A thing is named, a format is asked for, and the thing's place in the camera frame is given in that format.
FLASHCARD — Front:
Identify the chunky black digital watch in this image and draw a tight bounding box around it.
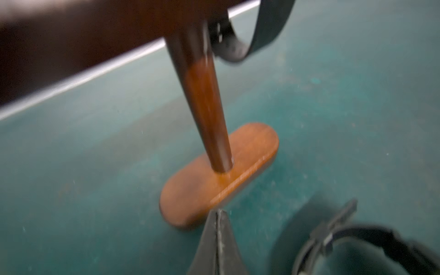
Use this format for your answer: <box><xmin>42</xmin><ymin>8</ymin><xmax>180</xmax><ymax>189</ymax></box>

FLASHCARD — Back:
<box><xmin>292</xmin><ymin>199</ymin><xmax>440</xmax><ymax>275</ymax></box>

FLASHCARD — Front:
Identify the wooden T-shaped watch stand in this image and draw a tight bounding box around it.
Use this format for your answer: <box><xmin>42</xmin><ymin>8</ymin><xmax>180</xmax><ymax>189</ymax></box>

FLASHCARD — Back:
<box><xmin>1</xmin><ymin>1</ymin><xmax>279</xmax><ymax>229</ymax></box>

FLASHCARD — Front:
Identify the green table mat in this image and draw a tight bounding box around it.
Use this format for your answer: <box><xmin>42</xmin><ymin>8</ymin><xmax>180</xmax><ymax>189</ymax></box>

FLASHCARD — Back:
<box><xmin>1</xmin><ymin>1</ymin><xmax>440</xmax><ymax>275</ymax></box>

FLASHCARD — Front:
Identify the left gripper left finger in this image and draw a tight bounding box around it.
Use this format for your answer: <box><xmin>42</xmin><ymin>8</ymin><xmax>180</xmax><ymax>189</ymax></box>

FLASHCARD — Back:
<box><xmin>187</xmin><ymin>210</ymin><xmax>218</xmax><ymax>275</ymax></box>

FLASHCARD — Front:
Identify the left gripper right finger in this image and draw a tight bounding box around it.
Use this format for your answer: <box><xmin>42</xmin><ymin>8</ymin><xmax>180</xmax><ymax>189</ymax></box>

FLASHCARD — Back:
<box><xmin>217</xmin><ymin>210</ymin><xmax>249</xmax><ymax>275</ymax></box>

